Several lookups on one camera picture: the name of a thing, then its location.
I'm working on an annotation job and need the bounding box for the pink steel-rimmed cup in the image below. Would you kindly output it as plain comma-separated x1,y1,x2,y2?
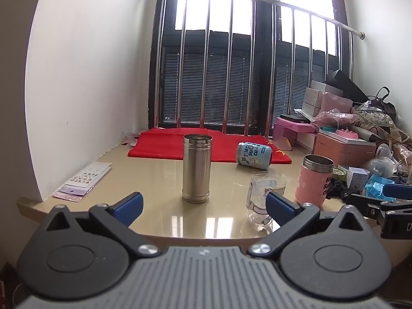
295,154,335,207

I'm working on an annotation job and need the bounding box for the stack of white boxes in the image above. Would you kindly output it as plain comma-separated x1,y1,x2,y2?
302,80,344,117

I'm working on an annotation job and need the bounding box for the clear glass mug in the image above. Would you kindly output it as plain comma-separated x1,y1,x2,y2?
247,172,288,233

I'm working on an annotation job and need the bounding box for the purple sticker sheet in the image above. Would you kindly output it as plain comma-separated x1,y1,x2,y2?
52,183,95,203

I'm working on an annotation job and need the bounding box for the white sticker sheet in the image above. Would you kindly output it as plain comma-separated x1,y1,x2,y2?
66,162,113,188

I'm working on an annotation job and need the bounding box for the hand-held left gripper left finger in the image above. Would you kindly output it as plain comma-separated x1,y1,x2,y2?
45,192,161,259

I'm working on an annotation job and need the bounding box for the pink plastic stool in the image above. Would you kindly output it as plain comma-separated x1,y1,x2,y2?
272,117,319,140

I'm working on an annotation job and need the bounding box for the black bag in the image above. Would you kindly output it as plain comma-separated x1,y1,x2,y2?
325,70,370,104

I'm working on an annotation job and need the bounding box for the large pink box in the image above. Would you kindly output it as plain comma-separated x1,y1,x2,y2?
313,131,377,168

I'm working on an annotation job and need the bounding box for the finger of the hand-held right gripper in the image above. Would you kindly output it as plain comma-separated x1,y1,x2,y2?
382,183,412,199
346,193,412,222

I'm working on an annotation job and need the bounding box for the pink paper bag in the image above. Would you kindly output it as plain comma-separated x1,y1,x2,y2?
321,92,354,114

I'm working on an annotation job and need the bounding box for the light blue can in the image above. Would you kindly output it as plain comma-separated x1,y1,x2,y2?
237,142,273,170

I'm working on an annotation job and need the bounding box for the floral handbag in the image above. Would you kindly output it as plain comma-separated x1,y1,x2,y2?
353,87,397,126

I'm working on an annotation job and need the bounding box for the black window frame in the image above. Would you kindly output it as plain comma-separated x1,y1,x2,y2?
148,0,347,140

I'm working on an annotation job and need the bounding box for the red cloth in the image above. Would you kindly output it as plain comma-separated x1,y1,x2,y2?
128,128,293,165

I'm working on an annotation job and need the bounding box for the flat black box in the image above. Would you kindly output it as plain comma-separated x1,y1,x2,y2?
280,113,311,124

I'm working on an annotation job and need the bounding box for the small white box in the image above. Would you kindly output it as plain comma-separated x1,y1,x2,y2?
346,166,370,189

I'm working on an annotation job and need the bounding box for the blue plastic bag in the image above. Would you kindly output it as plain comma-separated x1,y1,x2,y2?
365,175,395,198

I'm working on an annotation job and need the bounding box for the tall steel cup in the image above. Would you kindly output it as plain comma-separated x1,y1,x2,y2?
182,134,213,204

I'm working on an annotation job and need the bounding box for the round green tin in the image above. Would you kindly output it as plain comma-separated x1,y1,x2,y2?
333,165,349,184

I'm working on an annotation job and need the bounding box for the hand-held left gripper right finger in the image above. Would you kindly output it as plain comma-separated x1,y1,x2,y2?
247,191,371,259

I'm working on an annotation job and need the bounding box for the steel window railing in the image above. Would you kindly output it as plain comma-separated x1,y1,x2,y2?
141,0,365,138

